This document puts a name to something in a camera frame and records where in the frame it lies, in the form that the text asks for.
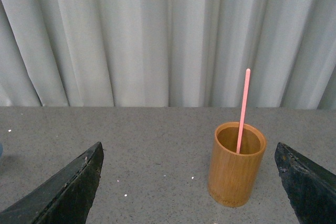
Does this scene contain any pink chopstick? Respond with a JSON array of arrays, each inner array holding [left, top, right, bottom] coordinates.
[[236, 68, 251, 154]]

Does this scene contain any bamboo chopstick holder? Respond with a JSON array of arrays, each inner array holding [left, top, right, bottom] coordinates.
[[208, 122, 267, 207]]

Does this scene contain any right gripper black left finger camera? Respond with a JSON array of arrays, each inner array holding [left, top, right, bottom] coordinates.
[[1, 142, 103, 223]]

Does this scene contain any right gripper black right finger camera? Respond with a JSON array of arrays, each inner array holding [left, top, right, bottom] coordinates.
[[275, 142, 335, 223]]

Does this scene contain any white pleated curtain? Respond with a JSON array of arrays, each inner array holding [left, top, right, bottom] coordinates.
[[1, 0, 335, 109]]

